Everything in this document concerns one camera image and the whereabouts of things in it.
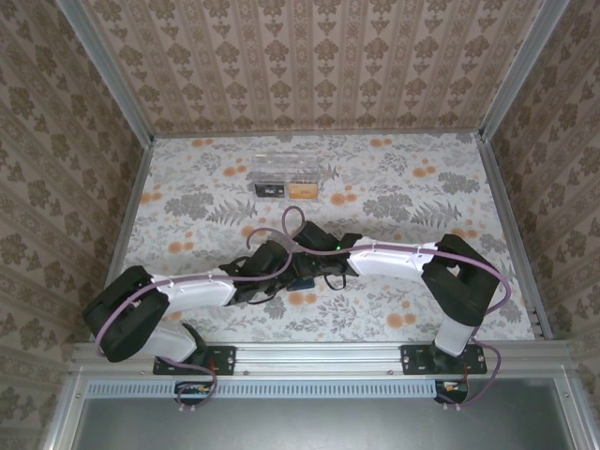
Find gold VIP card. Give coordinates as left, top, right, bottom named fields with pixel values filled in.
left=287, top=182, right=320, bottom=201

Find clear acrylic card organizer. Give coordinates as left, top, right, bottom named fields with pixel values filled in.
left=249, top=150, right=323, bottom=203

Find black VIP card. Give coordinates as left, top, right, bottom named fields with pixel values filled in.
left=252, top=182, right=286, bottom=198

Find small black connector board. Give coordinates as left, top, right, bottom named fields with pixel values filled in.
left=175, top=381, right=213, bottom=398
left=435, top=380, right=470, bottom=403

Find grey metal panel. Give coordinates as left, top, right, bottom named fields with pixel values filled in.
left=74, top=394, right=571, bottom=450

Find thin black camera cable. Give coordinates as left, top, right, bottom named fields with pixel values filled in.
left=246, top=280, right=282, bottom=306
left=322, top=270, right=349, bottom=292

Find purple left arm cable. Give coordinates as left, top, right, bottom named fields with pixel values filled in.
left=95, top=204, right=307, bottom=414

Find wide aluminium frame rail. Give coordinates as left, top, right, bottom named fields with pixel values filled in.
left=69, top=340, right=573, bottom=376

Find slotted grey cable duct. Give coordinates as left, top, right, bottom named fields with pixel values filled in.
left=86, top=378, right=435, bottom=397

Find thin aluminium frame rail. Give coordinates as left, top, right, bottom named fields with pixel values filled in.
left=152, top=132, right=482, bottom=141

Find aluminium side rail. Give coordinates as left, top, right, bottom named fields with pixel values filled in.
left=90, top=138, right=156, bottom=343
left=476, top=132, right=554, bottom=341

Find aluminium frame post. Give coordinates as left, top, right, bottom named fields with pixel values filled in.
left=477, top=0, right=548, bottom=142
left=58, top=0, right=156, bottom=144

